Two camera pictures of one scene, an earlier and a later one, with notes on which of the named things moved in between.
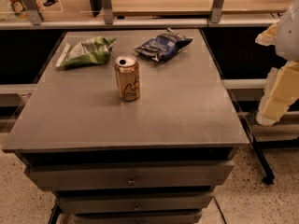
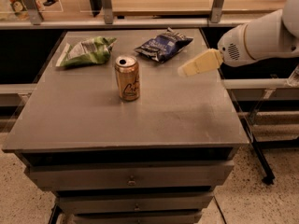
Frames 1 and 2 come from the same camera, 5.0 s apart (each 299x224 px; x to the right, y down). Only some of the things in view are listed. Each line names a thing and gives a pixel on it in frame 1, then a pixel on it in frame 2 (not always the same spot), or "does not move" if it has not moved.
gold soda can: [128, 80] does not move
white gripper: [289, 35] -> [232, 47]
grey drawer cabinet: [157, 160] does not move
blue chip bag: [163, 46] does not move
